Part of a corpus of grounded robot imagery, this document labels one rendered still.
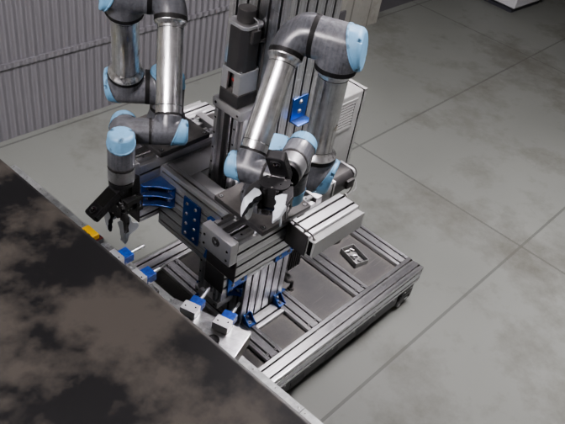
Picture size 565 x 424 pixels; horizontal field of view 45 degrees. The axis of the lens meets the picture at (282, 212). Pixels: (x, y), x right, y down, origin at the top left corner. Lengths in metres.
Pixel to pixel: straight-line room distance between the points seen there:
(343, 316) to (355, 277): 0.26
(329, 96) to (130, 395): 1.48
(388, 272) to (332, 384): 0.62
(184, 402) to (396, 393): 2.66
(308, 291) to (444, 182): 1.59
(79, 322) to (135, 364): 0.06
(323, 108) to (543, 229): 2.62
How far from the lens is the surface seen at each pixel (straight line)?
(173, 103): 1.97
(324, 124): 1.93
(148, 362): 0.50
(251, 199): 1.52
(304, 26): 1.83
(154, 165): 2.43
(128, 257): 2.16
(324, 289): 3.12
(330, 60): 1.83
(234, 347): 2.00
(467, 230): 4.07
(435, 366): 3.27
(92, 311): 0.53
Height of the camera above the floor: 2.40
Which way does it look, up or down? 39 degrees down
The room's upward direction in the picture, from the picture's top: 11 degrees clockwise
